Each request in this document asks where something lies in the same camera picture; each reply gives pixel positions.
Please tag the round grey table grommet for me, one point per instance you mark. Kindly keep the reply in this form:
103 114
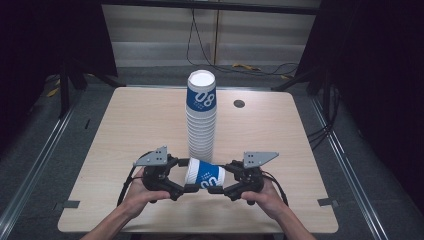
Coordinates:
239 103

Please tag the person's right hand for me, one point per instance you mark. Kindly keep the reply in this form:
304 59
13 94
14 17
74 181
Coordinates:
265 200

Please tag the person's left hand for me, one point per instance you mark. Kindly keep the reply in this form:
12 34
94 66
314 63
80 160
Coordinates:
140 195

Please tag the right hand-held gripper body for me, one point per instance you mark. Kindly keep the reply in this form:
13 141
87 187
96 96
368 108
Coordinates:
248 178

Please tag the black metal stand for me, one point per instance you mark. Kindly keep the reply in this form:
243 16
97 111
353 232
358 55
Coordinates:
320 83
64 90

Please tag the stack of white paper cups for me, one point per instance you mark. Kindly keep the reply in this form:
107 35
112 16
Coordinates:
201 126

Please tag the metal floor rail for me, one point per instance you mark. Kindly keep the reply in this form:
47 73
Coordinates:
33 166
350 166

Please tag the blue and white paper cup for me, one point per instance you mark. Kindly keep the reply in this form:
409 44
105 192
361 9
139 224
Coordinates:
205 173

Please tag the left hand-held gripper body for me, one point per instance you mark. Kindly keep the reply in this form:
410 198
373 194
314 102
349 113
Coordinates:
156 175

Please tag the black curtain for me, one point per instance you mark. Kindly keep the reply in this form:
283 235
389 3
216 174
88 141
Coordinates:
40 40
376 66

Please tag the yellow floor tape strip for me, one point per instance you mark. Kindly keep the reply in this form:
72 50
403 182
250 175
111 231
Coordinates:
52 92
246 66

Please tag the grey tape piece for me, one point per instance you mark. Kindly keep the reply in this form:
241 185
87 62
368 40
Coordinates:
326 202
70 204

